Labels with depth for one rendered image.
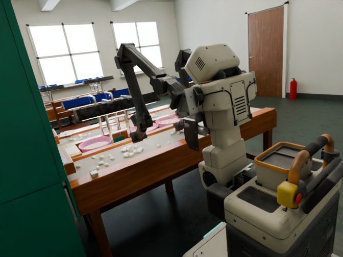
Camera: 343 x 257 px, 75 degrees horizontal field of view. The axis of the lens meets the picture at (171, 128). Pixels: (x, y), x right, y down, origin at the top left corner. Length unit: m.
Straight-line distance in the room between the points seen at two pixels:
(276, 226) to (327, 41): 5.12
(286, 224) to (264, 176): 0.20
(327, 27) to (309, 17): 0.43
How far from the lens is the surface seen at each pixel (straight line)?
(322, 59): 5.78
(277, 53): 6.10
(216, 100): 0.95
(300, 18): 5.93
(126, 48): 1.26
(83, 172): 1.53
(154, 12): 8.05
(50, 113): 4.24
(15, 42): 1.16
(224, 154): 1.12
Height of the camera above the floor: 1.37
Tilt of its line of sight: 18 degrees down
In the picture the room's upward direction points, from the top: 8 degrees counter-clockwise
